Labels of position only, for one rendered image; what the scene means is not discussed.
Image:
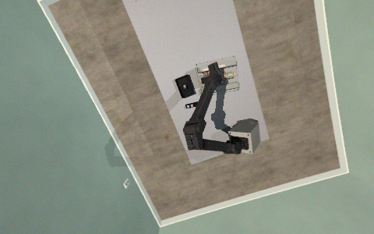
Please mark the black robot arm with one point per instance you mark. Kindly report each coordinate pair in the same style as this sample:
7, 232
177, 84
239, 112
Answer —
194, 128

